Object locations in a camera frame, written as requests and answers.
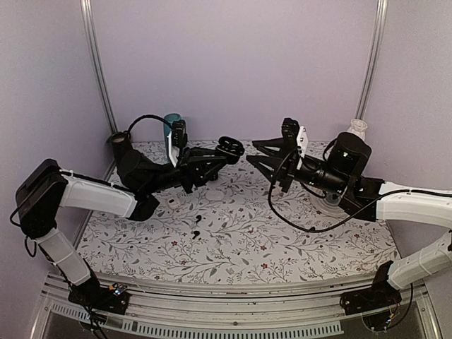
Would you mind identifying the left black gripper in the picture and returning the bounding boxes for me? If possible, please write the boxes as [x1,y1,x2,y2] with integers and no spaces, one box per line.
[143,147,229,194]

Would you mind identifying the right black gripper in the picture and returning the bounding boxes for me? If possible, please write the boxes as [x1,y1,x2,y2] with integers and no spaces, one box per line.
[246,137,348,196]

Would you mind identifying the black gold-trim charging case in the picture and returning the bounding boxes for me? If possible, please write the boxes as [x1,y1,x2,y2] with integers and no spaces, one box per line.
[215,136,244,165]

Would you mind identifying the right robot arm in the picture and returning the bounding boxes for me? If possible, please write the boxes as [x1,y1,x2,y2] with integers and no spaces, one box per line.
[246,132,451,315]

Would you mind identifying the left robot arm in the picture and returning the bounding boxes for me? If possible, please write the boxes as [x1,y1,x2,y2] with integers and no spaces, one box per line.
[12,146,241,314]

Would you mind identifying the white oval charging case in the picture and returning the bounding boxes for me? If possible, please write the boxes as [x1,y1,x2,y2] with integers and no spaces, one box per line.
[206,191,225,201]

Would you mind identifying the cream case left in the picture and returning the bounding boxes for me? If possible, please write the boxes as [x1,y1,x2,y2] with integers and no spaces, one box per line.
[166,197,180,210]

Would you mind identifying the teal tapered vase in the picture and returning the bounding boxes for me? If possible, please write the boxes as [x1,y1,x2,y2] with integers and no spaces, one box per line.
[163,112,182,148]

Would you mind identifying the swirl patterned plate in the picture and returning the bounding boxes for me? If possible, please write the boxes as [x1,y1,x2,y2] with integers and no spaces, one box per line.
[310,193,347,218]

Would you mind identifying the black tapered vase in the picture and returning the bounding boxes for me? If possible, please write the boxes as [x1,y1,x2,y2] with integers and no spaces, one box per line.
[108,132,133,167]

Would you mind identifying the white ribbed vase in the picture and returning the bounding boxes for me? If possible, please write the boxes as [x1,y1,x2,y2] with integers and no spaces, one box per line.
[347,119,368,140]

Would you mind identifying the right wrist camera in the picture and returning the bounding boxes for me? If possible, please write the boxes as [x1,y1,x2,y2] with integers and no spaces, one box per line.
[281,117,309,158]

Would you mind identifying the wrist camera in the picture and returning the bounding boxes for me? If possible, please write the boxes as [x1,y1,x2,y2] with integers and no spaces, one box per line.
[167,119,188,167]
[281,117,309,158]

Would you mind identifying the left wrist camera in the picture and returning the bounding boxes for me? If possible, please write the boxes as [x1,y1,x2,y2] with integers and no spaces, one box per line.
[167,119,188,167]

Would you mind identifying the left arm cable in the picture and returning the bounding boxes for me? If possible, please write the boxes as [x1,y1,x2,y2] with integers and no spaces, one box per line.
[126,114,174,133]

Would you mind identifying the right aluminium post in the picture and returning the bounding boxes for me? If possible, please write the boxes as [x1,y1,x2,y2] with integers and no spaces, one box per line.
[355,0,388,120]

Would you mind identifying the aluminium post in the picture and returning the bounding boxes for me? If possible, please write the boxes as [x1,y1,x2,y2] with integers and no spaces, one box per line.
[80,0,118,133]
[355,0,388,120]

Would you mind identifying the aluminium front rail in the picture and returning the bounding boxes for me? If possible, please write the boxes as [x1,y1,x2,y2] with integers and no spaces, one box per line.
[30,273,446,338]

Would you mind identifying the left aluminium post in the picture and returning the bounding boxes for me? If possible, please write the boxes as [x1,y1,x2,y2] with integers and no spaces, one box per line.
[80,0,118,133]

